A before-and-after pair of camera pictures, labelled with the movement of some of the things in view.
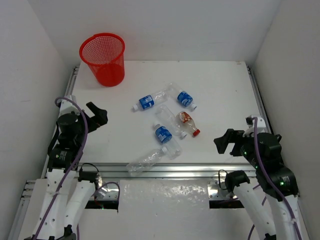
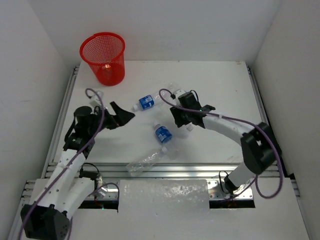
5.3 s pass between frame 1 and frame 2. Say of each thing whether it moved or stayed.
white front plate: stayed
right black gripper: moved
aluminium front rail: stayed
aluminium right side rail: stayed
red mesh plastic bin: stayed
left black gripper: moved
